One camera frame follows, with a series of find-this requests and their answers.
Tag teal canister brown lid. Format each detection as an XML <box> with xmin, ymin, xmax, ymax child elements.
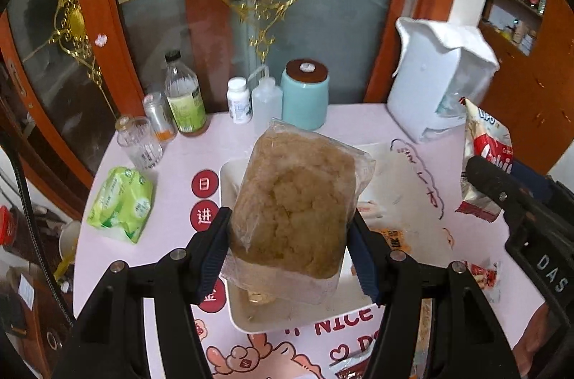
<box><xmin>281</xmin><ymin>58</ymin><xmax>330</xmax><ymax>129</ymax></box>

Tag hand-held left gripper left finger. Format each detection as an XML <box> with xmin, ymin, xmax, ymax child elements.
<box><xmin>51</xmin><ymin>206</ymin><xmax>231</xmax><ymax>379</ymax></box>

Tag small metal can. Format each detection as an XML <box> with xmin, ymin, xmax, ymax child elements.
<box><xmin>142</xmin><ymin>91</ymin><xmax>178</xmax><ymax>142</ymax></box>

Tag white plastic storage box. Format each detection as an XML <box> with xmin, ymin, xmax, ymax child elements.
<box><xmin>219</xmin><ymin>142</ymin><xmax>406</xmax><ymax>335</ymax></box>

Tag red white cookie packet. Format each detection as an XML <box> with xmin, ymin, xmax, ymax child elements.
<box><xmin>455</xmin><ymin>98</ymin><xmax>514</xmax><ymax>223</ymax></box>

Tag red lidded jar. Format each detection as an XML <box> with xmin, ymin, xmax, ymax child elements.
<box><xmin>0</xmin><ymin>206</ymin><xmax>19</xmax><ymax>246</ymax></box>

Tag wooden shelf cabinet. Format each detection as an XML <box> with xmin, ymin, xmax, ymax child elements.
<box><xmin>477</xmin><ymin>0</ymin><xmax>574</xmax><ymax>200</ymax></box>

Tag white pill bottle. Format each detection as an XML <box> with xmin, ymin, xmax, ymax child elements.
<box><xmin>226</xmin><ymin>76</ymin><xmax>252</xmax><ymax>124</ymax></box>

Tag dark brown candy packet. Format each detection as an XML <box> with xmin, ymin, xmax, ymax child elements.
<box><xmin>329</xmin><ymin>354</ymin><xmax>374</xmax><ymax>379</ymax></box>

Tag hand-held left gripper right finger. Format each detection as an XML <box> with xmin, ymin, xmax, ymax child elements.
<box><xmin>350</xmin><ymin>213</ymin><xmax>521</xmax><ymax>379</ymax></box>

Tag person's right hand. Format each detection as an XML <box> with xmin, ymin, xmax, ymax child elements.
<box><xmin>512</xmin><ymin>302</ymin><xmax>560</xmax><ymax>367</ymax></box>

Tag red white pastry packet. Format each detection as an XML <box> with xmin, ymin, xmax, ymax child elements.
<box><xmin>462</xmin><ymin>260</ymin><xmax>502</xmax><ymax>303</ymax></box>

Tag green tissue packet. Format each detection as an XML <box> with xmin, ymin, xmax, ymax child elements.
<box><xmin>86</xmin><ymin>166</ymin><xmax>154</xmax><ymax>244</ymax></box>

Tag clear squeeze wash bottle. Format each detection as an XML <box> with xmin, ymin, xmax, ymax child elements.
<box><xmin>246</xmin><ymin>65</ymin><xmax>284</xmax><ymax>124</ymax></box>

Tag glass bottle green label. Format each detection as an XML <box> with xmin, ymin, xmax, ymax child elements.
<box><xmin>164</xmin><ymin>49</ymin><xmax>209</xmax><ymax>135</ymax></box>

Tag small gold door ornament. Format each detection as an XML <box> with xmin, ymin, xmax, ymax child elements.
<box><xmin>22</xmin><ymin>0</ymin><xmax>117</xmax><ymax>106</ymax></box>

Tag ribbed glass cup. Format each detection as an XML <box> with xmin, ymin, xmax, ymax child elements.
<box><xmin>116</xmin><ymin>115</ymin><xmax>163</xmax><ymax>171</ymax></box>

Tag bagged brown bread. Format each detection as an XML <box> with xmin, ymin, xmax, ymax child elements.
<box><xmin>221</xmin><ymin>118</ymin><xmax>375</xmax><ymax>305</ymax></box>

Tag wooden framed glass door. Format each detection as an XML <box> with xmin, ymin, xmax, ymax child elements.
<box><xmin>72</xmin><ymin>0</ymin><xmax>469</xmax><ymax>111</ymax></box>
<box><xmin>0</xmin><ymin>0</ymin><xmax>144</xmax><ymax>223</ymax></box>

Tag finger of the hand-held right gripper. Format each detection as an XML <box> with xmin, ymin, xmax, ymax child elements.
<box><xmin>465</xmin><ymin>156</ymin><xmax>539</xmax><ymax>227</ymax></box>
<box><xmin>511</xmin><ymin>161</ymin><xmax>557</xmax><ymax>201</ymax></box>

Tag yellow ball biscuit packet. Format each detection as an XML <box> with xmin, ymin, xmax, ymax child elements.
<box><xmin>380</xmin><ymin>228</ymin><xmax>406</xmax><ymax>251</ymax></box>

